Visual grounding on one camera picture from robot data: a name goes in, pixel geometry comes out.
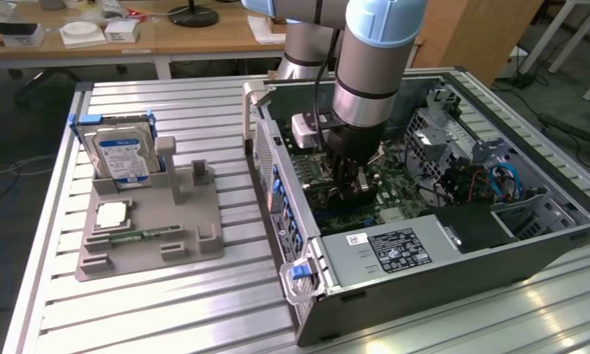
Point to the black round stand base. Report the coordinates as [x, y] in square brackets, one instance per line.
[193, 18]

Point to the silver CPU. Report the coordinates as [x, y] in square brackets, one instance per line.
[111, 214]

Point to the green gpu card black fan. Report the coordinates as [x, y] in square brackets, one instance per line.
[330, 204]

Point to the black plastic shroud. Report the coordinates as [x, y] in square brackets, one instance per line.
[471, 228]

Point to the white device red mark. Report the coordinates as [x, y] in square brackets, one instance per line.
[515, 62]

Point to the perforated metal drive cage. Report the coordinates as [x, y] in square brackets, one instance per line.
[422, 125]

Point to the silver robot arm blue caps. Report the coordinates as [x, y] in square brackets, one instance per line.
[369, 55]

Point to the CPU socket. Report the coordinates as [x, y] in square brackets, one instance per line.
[321, 167]

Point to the blue case latch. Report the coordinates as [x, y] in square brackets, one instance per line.
[297, 272]

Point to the wooden cabinet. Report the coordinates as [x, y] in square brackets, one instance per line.
[471, 37]

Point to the short blue expansion slot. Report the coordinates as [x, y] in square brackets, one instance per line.
[367, 222]

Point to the metal disk bay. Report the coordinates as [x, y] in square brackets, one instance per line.
[535, 206]

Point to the metal socket cover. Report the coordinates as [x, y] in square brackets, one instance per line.
[379, 153]

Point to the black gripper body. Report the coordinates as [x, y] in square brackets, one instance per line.
[355, 142]

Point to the hard disk blue caddy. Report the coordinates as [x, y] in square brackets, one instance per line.
[122, 155]

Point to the white paper stack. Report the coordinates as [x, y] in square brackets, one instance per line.
[262, 35]

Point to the grey parts rack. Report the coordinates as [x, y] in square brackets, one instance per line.
[146, 221]

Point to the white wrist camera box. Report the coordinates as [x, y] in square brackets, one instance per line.
[305, 132]

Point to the white box round rim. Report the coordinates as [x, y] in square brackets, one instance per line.
[82, 37]

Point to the green motherboard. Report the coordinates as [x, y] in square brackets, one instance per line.
[402, 184]

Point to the small white labelled box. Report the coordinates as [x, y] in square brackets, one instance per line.
[122, 31]

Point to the wooden desk white legs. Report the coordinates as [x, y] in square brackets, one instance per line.
[53, 51]
[215, 37]

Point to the grey power supply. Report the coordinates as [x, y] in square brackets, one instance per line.
[354, 265]

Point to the white table frame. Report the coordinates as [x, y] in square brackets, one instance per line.
[561, 55]

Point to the grey cup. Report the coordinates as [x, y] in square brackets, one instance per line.
[50, 4]

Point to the silver chipset heatsink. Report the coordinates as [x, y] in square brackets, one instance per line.
[393, 215]

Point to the white box black lid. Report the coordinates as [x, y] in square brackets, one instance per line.
[23, 38]

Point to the black open PC case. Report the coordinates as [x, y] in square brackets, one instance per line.
[422, 295]

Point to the black office chair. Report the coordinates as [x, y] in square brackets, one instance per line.
[43, 85]

